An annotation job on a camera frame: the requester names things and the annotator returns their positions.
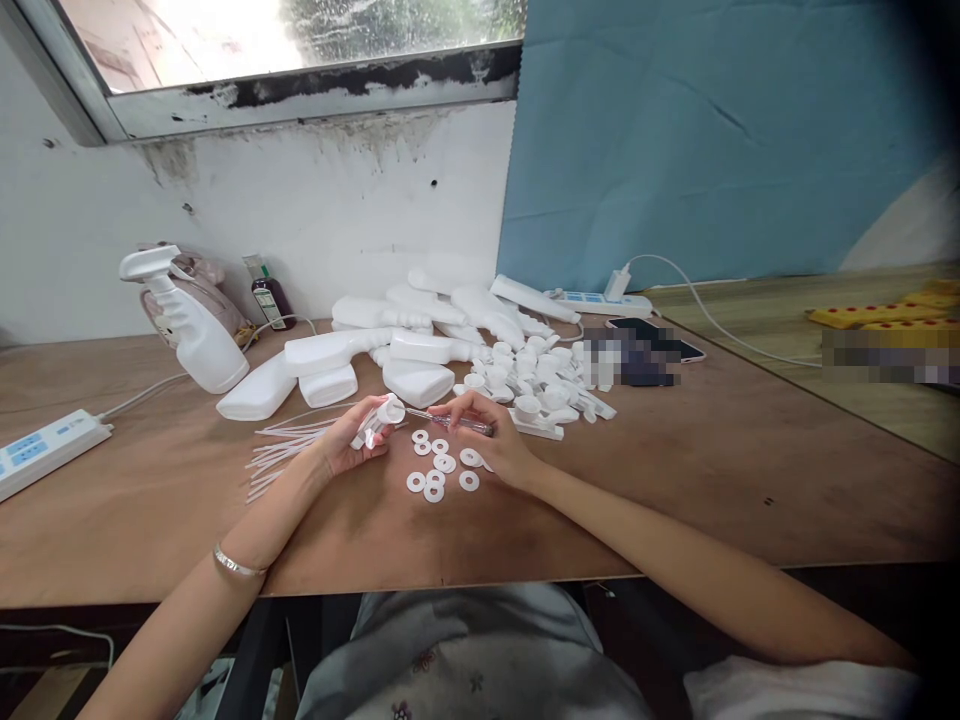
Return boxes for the person's left fingers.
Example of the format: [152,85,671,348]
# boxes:
[349,433,393,465]

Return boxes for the yellow blocks with red dots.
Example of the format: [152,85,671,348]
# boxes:
[805,278,960,333]

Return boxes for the small dark liquid bottle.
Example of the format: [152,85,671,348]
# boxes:
[241,254,297,333]

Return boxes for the group of white flat washers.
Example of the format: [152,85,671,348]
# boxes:
[404,427,498,504]

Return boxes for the blue sheet panel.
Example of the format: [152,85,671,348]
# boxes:
[496,0,960,295]

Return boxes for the pink cat print bag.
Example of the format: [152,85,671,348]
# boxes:
[137,241,254,348]

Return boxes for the dark smartphone pink case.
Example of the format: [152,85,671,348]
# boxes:
[604,315,708,389]

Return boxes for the person's left hand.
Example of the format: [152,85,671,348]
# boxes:
[299,398,393,482]

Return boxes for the window with grey frame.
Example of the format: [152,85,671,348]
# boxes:
[0,0,525,147]

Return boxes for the white power strip blue sockets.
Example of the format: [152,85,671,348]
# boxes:
[0,373,190,505]
[542,287,655,318]

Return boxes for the white bottle with sprayer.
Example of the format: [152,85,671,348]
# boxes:
[118,244,251,396]

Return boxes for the clear handle screwdriver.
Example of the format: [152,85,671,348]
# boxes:
[403,408,498,438]

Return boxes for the person's right fingers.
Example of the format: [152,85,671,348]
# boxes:
[431,392,517,450]

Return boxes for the black table frame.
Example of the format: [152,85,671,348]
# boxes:
[224,596,309,720]

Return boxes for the white spray trigger head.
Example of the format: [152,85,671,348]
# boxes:
[350,392,411,452]

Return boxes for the heap of white trigger parts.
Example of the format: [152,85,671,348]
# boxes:
[451,333,619,444]

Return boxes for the person's body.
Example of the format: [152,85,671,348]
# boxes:
[296,583,925,720]

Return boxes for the bundle of white dip tubes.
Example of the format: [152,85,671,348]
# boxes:
[239,403,376,513]

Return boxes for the person's right hand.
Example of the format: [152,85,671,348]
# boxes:
[431,392,546,494]

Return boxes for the pile of empty white bottles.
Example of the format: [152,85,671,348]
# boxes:
[215,253,588,421]

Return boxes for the white charger with cable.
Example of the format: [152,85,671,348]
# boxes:
[607,254,825,370]

